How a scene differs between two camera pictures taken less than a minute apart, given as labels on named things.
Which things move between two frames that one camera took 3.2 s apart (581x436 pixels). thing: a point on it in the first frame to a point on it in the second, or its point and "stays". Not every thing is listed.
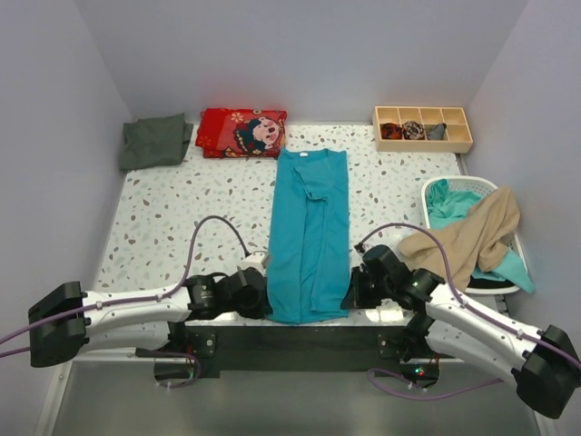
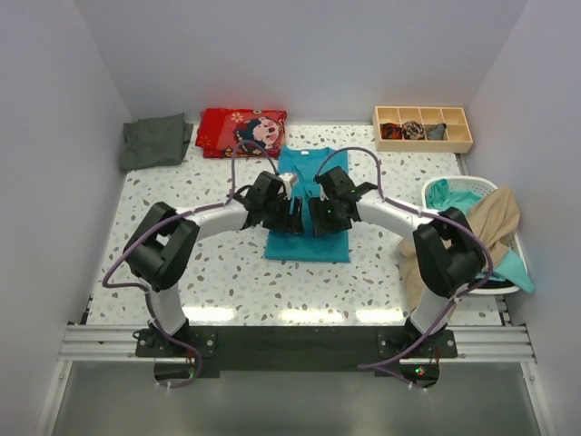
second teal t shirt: x=445 y=207 stays
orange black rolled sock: x=391 y=131 stays
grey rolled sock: x=438 y=133 stays
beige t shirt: x=478 y=238 stays
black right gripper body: x=367 y=292 to x=327 y=217
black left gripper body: x=251 y=309 to x=277 y=217
